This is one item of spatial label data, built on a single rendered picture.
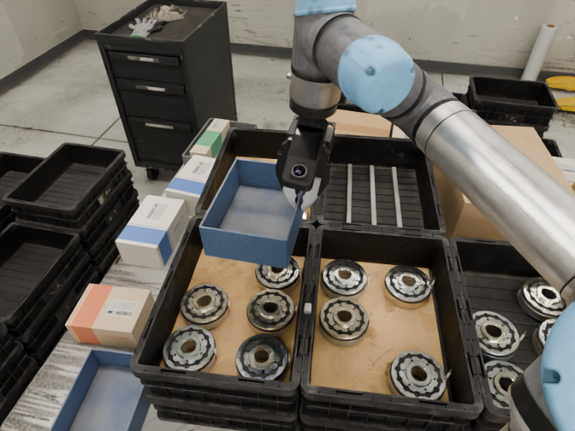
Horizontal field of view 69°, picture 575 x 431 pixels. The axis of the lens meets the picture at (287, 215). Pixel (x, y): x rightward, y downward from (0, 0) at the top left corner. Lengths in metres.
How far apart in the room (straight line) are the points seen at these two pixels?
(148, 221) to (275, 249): 0.63
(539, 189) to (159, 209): 1.03
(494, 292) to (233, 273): 0.61
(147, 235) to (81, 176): 0.88
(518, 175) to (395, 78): 0.16
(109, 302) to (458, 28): 3.53
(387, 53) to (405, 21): 3.52
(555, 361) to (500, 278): 0.84
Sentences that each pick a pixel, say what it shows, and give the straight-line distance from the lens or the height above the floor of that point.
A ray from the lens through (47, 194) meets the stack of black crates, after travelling 2.00.
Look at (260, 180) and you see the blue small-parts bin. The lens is 0.85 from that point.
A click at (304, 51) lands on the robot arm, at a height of 1.40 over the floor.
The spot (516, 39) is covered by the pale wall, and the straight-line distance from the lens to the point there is 4.15.
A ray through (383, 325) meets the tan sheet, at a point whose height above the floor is 0.83.
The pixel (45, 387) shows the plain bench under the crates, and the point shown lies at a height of 0.70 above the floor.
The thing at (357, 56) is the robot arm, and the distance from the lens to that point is 0.48.
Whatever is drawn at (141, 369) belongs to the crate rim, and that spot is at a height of 0.93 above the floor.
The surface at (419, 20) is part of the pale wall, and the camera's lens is 3.99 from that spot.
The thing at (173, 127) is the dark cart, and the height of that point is 0.43.
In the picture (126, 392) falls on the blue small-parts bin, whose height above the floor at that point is 0.70.
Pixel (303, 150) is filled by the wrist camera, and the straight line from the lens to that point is 0.61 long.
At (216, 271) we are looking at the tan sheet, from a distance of 1.02.
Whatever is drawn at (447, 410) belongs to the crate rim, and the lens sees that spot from 0.78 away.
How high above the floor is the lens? 1.61
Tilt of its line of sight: 43 degrees down
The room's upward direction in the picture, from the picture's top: straight up
